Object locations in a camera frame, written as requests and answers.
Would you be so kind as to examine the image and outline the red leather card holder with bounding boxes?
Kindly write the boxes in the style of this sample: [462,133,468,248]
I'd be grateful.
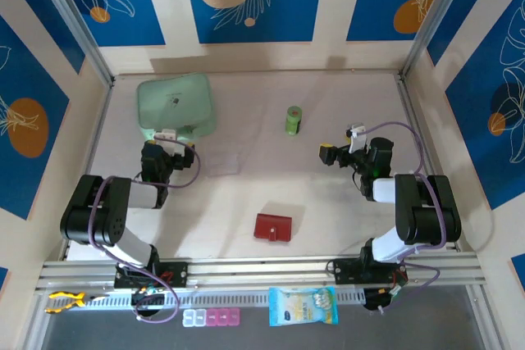
[253,212,293,244]

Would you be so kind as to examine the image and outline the mint green zip pouch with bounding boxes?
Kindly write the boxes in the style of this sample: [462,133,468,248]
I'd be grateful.
[136,73,218,143]

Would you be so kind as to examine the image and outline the small green bottle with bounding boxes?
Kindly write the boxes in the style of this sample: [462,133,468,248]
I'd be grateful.
[285,105,304,135]

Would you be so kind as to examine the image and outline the blue wet wipes packet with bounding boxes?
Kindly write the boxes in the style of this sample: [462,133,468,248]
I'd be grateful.
[268,286,340,327]

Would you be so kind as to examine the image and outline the white pink pill organizer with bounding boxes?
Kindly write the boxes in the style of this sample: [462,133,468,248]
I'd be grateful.
[182,307,240,328]

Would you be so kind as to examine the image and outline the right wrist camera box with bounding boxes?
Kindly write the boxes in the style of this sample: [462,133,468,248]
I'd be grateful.
[347,121,369,154]

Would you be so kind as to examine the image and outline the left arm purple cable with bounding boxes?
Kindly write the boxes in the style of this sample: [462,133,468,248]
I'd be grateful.
[88,139,202,323]

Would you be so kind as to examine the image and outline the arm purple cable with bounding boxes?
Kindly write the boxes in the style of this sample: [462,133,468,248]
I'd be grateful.
[363,121,448,314]
[88,139,202,323]

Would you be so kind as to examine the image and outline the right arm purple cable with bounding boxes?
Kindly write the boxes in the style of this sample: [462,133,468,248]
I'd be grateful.
[363,121,448,314]

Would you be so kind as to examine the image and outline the aluminium side rail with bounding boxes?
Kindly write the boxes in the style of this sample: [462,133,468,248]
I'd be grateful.
[395,73,459,252]
[61,79,116,261]

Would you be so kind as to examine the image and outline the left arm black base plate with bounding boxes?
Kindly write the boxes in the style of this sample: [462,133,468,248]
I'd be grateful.
[113,260,189,289]

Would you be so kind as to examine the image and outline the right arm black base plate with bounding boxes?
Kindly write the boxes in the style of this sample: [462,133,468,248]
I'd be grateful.
[331,257,409,285]

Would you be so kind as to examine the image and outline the aluminium mounting rail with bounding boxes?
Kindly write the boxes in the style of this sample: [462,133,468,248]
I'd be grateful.
[34,253,489,293]

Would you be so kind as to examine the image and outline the aluminium frame post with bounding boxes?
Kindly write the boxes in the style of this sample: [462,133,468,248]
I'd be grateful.
[399,0,480,80]
[29,0,116,87]

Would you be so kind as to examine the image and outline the slotted grey cable duct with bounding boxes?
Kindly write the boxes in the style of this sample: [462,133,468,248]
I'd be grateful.
[88,289,366,310]

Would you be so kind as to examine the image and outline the yellow handled pliers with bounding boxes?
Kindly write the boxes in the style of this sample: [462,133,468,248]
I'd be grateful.
[44,291,110,314]

